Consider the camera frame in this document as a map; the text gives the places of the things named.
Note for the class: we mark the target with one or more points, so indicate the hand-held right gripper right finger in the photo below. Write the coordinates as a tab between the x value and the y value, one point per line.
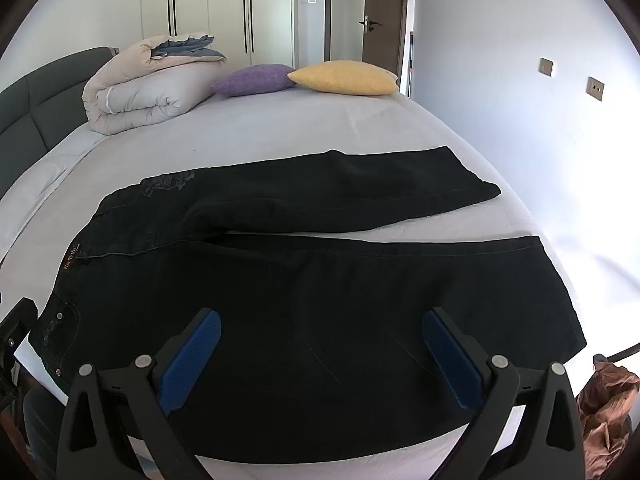
452	355

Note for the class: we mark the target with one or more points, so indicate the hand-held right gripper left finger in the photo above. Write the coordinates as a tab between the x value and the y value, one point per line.
190	355

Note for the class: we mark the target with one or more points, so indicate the black denim pants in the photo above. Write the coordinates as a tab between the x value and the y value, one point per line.
300	285

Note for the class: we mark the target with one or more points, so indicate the grey padded headboard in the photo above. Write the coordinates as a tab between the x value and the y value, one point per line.
30	110

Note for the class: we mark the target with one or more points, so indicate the bed with white sheet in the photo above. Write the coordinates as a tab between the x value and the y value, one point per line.
300	125

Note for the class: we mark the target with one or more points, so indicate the folded beige and white duvet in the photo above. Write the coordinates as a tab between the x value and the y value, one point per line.
145	95

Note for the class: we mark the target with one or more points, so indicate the purple pillow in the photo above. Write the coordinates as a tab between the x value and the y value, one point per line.
255	80

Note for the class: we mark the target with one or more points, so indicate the yellow pillow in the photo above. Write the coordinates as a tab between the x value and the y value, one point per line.
345	77

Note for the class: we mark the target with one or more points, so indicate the white wardrobe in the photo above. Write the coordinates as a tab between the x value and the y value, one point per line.
210	0

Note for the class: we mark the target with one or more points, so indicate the metal wall socket plate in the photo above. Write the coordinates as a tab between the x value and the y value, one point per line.
546	66
595	88

